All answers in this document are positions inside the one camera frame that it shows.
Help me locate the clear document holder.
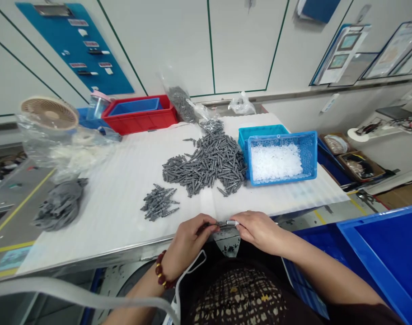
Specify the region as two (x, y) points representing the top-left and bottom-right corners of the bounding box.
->
(358, 19), (412, 81)

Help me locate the small blue box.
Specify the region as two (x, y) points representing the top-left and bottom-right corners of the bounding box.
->
(108, 97), (163, 116)

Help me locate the small heap of grey pins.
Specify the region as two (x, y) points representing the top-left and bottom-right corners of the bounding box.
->
(140, 184), (181, 220)

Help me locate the grey cloth gloves bundle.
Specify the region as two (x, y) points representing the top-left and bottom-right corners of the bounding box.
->
(31, 177), (89, 232)

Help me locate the teal blue plastic bin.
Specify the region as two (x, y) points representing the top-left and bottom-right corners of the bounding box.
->
(238, 124), (290, 155)

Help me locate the red plastic crate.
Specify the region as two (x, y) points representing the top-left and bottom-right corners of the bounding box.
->
(101, 94), (179, 135)

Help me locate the side workbench with tools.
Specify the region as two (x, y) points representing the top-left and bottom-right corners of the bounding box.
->
(346, 101), (412, 144)

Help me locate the small crumpled clear bag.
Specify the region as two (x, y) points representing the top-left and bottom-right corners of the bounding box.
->
(227, 91), (258, 115)

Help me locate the clear jar with pink lid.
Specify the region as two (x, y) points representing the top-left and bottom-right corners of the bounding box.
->
(87, 90), (112, 120)

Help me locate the person's left hand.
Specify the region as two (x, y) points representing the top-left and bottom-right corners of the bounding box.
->
(163, 213), (221, 277)

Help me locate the blue perforated basket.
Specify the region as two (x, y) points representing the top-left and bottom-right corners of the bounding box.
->
(245, 130), (318, 187)

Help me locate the blue ribbed plastic crate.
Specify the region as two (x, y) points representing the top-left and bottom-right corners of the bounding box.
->
(282, 222), (351, 320)

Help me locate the blue sample board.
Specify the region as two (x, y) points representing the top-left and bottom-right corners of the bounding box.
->
(15, 2), (136, 95)

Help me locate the clear bag of grey pins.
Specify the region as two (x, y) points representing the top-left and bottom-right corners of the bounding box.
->
(157, 71), (215, 124)

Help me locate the blue document folder holder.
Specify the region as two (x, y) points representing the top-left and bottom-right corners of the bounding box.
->
(309, 23), (373, 87)

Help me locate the person's body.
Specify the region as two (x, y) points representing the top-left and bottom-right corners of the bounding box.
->
(123, 237), (405, 325)

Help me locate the pile of white rings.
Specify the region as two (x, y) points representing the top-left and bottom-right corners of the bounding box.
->
(252, 142), (303, 180)

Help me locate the grey strap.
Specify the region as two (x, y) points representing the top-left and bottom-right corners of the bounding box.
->
(0, 277), (181, 325)

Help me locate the white cable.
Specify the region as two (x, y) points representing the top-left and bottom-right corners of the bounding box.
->
(170, 250), (207, 325)

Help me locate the beige desk fan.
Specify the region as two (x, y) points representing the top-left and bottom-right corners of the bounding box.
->
(20, 96), (80, 135)

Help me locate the blue wall folder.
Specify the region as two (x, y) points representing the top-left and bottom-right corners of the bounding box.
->
(294, 0), (343, 25)

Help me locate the large clear plastic bag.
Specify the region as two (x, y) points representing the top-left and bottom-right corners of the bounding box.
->
(15, 111), (124, 182)

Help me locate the white foam mat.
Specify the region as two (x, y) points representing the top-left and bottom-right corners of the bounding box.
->
(15, 111), (349, 275)

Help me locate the person's right hand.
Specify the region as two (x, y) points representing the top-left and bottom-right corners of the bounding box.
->
(231, 210), (289, 257)

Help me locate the large blue plastic crate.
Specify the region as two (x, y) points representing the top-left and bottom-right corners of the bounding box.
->
(337, 206), (412, 325)

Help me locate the large pile of grey pins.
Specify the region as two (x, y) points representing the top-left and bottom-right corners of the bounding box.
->
(162, 118), (249, 198)

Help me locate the cardboard box with parts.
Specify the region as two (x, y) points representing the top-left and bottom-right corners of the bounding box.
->
(319, 132), (351, 156)
(337, 150), (386, 183)

